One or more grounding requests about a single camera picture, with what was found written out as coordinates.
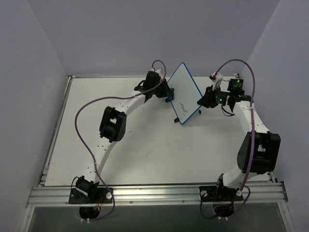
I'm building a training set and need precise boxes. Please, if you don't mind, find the blue framed whiteboard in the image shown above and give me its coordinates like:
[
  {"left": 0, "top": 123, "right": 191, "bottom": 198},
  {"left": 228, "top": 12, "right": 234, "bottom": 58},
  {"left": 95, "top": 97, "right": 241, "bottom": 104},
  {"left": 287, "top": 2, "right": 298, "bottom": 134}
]
[{"left": 168, "top": 62, "right": 203, "bottom": 125}]

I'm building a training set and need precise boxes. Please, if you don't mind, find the blue whiteboard eraser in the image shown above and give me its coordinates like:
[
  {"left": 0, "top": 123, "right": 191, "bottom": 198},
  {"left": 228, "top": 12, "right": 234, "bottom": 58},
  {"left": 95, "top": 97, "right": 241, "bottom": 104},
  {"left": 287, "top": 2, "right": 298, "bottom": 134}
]
[{"left": 165, "top": 88, "right": 174, "bottom": 102}]

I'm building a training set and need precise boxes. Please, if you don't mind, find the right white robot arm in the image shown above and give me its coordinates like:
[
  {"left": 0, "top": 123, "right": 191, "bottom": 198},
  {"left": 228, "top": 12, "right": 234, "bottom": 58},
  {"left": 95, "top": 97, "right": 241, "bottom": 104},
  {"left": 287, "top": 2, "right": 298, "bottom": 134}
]
[{"left": 197, "top": 78, "right": 281, "bottom": 200}]

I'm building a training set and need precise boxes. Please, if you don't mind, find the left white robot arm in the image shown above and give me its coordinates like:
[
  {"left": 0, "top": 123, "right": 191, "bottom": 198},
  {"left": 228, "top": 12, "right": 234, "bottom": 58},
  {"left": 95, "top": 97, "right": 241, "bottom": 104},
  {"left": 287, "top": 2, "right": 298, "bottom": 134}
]
[{"left": 74, "top": 68, "right": 174, "bottom": 203}]

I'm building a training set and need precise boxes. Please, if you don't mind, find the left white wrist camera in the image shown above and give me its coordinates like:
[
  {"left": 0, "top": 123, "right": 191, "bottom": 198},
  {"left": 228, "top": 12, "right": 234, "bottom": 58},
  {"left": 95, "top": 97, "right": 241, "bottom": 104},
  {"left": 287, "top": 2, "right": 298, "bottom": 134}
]
[{"left": 150, "top": 68, "right": 162, "bottom": 75}]

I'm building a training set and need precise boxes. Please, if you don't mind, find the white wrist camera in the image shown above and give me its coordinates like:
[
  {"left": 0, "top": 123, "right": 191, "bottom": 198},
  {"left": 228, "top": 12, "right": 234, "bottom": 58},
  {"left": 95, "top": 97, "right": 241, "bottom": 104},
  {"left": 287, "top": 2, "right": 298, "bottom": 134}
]
[
  {"left": 209, "top": 72, "right": 224, "bottom": 90},
  {"left": 150, "top": 68, "right": 162, "bottom": 75}
]

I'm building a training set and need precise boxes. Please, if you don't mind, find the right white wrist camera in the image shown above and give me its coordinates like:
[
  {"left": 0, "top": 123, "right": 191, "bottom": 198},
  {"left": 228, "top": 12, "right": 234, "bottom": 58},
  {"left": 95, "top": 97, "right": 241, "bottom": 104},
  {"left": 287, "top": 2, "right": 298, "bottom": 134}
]
[{"left": 209, "top": 72, "right": 224, "bottom": 90}]

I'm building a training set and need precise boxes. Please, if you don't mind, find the black thin cable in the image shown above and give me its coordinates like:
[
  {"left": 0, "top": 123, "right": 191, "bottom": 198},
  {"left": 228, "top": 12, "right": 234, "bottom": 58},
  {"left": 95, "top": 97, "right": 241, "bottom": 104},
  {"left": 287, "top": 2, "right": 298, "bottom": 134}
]
[{"left": 221, "top": 103, "right": 235, "bottom": 118}]

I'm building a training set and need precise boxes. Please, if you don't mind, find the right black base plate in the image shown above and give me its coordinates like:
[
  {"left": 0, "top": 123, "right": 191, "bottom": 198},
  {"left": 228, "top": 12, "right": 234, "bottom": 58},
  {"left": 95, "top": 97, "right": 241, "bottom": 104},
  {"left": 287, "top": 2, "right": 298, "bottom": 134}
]
[{"left": 199, "top": 185, "right": 243, "bottom": 202}]

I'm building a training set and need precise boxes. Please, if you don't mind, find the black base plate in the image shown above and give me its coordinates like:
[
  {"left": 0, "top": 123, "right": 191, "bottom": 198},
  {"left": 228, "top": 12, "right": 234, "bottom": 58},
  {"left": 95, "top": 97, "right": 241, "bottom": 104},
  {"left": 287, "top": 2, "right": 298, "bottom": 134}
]
[
  {"left": 68, "top": 188, "right": 112, "bottom": 204},
  {"left": 199, "top": 185, "right": 243, "bottom": 202}
]

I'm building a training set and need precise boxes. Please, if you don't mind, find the aluminium front rail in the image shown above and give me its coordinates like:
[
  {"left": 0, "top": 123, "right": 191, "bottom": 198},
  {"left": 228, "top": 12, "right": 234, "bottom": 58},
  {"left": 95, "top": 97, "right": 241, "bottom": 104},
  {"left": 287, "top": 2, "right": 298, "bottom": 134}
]
[{"left": 27, "top": 181, "right": 288, "bottom": 207}]

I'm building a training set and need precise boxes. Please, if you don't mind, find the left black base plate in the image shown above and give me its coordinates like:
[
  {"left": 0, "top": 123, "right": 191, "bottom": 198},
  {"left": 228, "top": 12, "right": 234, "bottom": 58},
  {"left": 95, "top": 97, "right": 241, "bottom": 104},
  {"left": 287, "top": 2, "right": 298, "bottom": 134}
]
[{"left": 68, "top": 188, "right": 112, "bottom": 204}]

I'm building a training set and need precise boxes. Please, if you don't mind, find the aluminium table edge frame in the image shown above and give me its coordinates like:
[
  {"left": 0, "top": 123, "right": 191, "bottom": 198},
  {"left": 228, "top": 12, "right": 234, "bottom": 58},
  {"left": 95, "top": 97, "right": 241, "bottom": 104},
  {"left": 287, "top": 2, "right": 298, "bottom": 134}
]
[{"left": 38, "top": 75, "right": 73, "bottom": 187}]

